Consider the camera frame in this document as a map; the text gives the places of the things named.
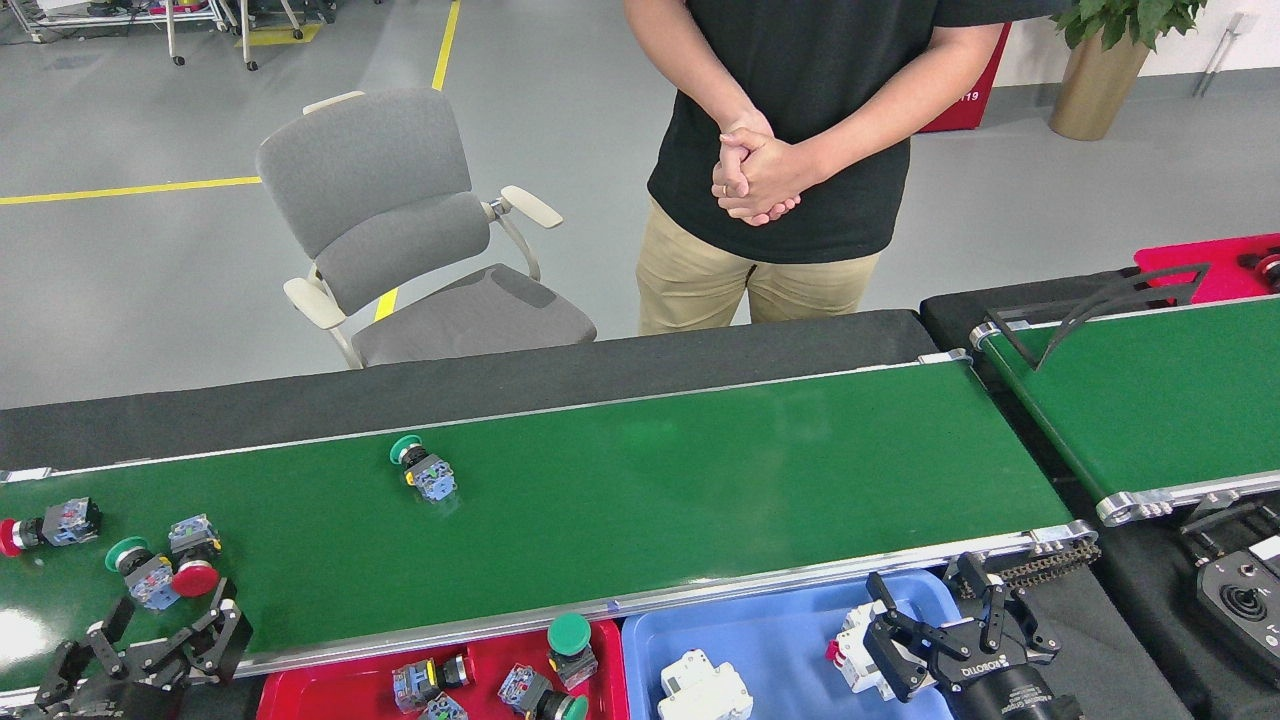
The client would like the green plant in brass pot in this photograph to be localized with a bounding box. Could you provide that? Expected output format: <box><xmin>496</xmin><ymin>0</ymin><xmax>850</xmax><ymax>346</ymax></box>
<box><xmin>1048</xmin><ymin>0</ymin><xmax>1211</xmax><ymax>141</ymax></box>

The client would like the metal equipment cart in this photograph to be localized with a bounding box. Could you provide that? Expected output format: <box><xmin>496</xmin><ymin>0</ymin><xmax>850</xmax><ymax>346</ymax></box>
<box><xmin>30</xmin><ymin>0</ymin><xmax>231</xmax><ymax>36</ymax></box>

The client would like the red plastic tray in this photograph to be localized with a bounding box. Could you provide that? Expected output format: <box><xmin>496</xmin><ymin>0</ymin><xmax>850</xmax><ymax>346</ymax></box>
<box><xmin>255</xmin><ymin>620</ymin><xmax>631</xmax><ymax>720</ymax></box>

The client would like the black drive chain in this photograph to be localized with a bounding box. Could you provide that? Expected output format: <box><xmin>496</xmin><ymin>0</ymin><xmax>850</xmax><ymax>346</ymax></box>
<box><xmin>945</xmin><ymin>540</ymin><xmax>1101</xmax><ymax>601</ymax></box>

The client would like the green mushroom push button switch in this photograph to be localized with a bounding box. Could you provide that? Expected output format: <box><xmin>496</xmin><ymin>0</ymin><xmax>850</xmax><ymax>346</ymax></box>
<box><xmin>547</xmin><ymin>612</ymin><xmax>599</xmax><ymax>691</ymax></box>
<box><xmin>105</xmin><ymin>537</ymin><xmax>181</xmax><ymax>612</ymax></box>
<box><xmin>497</xmin><ymin>664</ymin><xmax>591</xmax><ymax>720</ymax></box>
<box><xmin>389</xmin><ymin>434</ymin><xmax>458</xmax><ymax>504</ymax></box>

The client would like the long green conveyor belt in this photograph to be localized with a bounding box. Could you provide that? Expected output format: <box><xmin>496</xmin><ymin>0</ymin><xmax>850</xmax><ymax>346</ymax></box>
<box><xmin>0</xmin><ymin>348</ymin><xmax>1101</xmax><ymax>706</ymax></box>

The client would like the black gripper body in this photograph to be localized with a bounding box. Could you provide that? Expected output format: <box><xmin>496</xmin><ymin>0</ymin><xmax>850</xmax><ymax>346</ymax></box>
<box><xmin>40</xmin><ymin>680</ymin><xmax>191</xmax><ymax>720</ymax></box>
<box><xmin>940</xmin><ymin>645</ymin><xmax>1086</xmax><ymax>720</ymax></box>

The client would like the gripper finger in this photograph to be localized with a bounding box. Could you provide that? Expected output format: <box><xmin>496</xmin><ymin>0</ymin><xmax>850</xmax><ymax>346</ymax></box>
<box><xmin>140</xmin><ymin>598</ymin><xmax>253</xmax><ymax>686</ymax></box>
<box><xmin>35</xmin><ymin>597</ymin><xmax>151</xmax><ymax>713</ymax></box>
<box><xmin>958</xmin><ymin>552</ymin><xmax>1059</xmax><ymax>663</ymax></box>
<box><xmin>865</xmin><ymin>575</ymin><xmax>961</xmax><ymax>701</ymax></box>

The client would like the white wheeled stand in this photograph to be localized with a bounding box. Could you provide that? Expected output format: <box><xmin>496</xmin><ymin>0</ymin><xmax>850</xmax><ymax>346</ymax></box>
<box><xmin>160</xmin><ymin>0</ymin><xmax>306</xmax><ymax>71</ymax></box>

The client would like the person's left hand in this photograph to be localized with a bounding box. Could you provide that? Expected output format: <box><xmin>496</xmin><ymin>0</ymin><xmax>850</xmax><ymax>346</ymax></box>
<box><xmin>732</xmin><ymin>130</ymin><xmax>803</xmax><ymax>226</ymax></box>

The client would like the blue plastic tray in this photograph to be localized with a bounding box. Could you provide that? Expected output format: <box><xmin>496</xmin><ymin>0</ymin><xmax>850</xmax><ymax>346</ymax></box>
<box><xmin>620</xmin><ymin>568</ymin><xmax>966</xmax><ymax>720</ymax></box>

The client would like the red fire extinguisher box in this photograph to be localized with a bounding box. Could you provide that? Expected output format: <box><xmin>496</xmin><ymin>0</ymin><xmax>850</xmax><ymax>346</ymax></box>
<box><xmin>918</xmin><ymin>22</ymin><xmax>1013</xmax><ymax>134</ymax></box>

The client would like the black joystick controller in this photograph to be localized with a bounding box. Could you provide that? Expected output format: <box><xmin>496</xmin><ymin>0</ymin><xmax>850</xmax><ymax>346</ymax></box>
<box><xmin>1195</xmin><ymin>535</ymin><xmax>1280</xmax><ymax>686</ymax></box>

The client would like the short green conveyor belt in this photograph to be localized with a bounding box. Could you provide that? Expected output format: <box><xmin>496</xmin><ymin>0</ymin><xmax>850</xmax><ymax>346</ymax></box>
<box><xmin>970</xmin><ymin>295</ymin><xmax>1280</xmax><ymax>528</ymax></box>

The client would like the grey office chair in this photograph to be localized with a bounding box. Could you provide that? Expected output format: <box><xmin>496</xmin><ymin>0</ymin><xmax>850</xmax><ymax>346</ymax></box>
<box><xmin>255</xmin><ymin>87</ymin><xmax>598</xmax><ymax>369</ymax></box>

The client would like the white cable conduit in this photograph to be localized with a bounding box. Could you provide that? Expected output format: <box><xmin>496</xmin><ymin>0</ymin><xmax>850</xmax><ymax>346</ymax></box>
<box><xmin>1192</xmin><ymin>10</ymin><xmax>1259</xmax><ymax>99</ymax></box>

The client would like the black guide frame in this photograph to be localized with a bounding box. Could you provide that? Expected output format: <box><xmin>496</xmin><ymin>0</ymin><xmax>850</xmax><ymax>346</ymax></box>
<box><xmin>985</xmin><ymin>263</ymin><xmax>1211</xmax><ymax>373</ymax></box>

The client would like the person's right hand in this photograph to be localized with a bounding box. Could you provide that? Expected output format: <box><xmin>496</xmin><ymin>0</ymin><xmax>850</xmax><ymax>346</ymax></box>
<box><xmin>712</xmin><ymin>118</ymin><xmax>766</xmax><ymax>216</ymax></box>

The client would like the red plastic bin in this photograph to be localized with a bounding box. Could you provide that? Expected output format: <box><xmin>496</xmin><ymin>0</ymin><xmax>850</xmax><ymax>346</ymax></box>
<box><xmin>1135</xmin><ymin>233</ymin><xmax>1280</xmax><ymax>306</ymax></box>

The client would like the person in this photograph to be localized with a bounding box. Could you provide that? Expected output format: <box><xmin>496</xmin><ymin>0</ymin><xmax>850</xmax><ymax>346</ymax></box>
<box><xmin>622</xmin><ymin>0</ymin><xmax>1066</xmax><ymax>336</ymax></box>

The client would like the white circuit breaker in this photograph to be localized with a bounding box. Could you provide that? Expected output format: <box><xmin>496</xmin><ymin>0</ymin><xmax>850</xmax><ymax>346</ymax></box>
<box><xmin>825</xmin><ymin>600</ymin><xmax>901</xmax><ymax>701</ymax></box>
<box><xmin>657</xmin><ymin>650</ymin><xmax>754</xmax><ymax>720</ymax></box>

